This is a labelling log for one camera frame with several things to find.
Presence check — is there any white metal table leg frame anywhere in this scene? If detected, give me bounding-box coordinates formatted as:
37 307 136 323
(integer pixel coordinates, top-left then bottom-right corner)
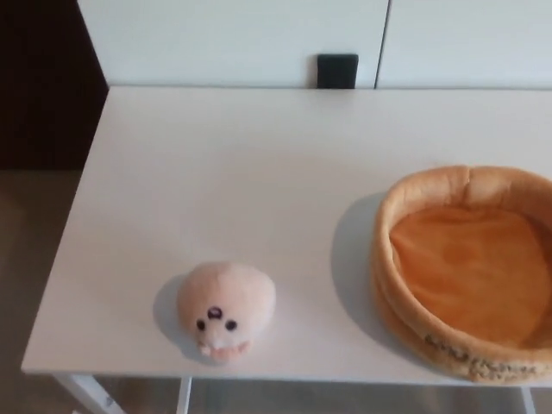
54 373 194 414
520 385 539 414

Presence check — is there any dark brown wooden panel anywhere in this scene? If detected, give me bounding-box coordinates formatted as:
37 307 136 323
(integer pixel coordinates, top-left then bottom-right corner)
0 0 110 172

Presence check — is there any pink plush dumpling toy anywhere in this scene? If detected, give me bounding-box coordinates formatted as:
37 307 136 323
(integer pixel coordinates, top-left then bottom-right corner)
176 260 278 367

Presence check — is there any orange round plush plate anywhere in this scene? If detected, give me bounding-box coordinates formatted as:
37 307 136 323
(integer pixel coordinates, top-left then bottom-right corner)
369 164 552 385

